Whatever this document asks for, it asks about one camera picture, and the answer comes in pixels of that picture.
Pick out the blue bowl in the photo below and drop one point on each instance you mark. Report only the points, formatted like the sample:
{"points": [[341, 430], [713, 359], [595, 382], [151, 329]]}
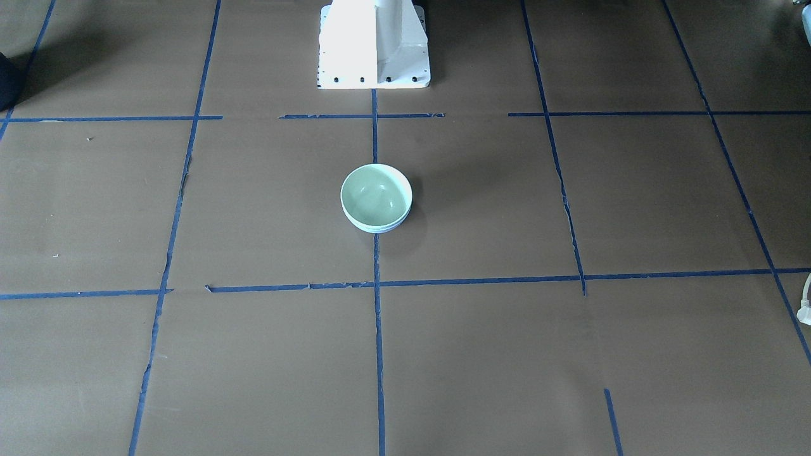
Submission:
{"points": [[377, 220]]}

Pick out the green bowl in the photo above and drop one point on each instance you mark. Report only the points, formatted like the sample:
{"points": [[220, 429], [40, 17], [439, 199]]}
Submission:
{"points": [[376, 185]]}

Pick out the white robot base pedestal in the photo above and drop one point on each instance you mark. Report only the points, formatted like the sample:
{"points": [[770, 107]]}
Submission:
{"points": [[373, 45]]}

